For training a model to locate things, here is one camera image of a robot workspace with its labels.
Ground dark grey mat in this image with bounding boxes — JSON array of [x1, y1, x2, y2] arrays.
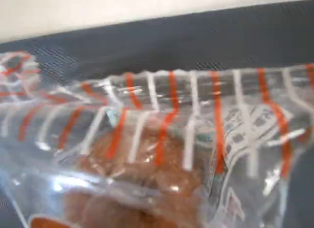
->
[[0, 0, 314, 228]]

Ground clear brown snack package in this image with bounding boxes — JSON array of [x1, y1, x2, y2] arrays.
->
[[0, 50, 314, 228]]

